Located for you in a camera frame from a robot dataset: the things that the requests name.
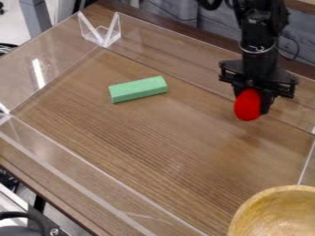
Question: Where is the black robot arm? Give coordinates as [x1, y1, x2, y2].
[219, 0, 297, 121]

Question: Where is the grey post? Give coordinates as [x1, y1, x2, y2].
[18, 0, 52, 38]

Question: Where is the black cable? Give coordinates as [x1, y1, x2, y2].
[0, 211, 44, 236]

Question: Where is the black metal bracket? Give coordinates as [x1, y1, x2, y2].
[26, 206, 70, 236]

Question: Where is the green foam block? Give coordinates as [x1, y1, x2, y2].
[108, 76, 168, 103]

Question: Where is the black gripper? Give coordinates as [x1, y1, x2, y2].
[219, 49, 297, 114]

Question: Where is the wooden bowl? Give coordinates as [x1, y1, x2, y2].
[227, 185, 315, 236]

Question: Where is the clear acrylic tray enclosure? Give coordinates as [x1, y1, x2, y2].
[0, 8, 315, 236]

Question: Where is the red plush strawberry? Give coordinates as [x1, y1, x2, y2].
[233, 88, 260, 121]

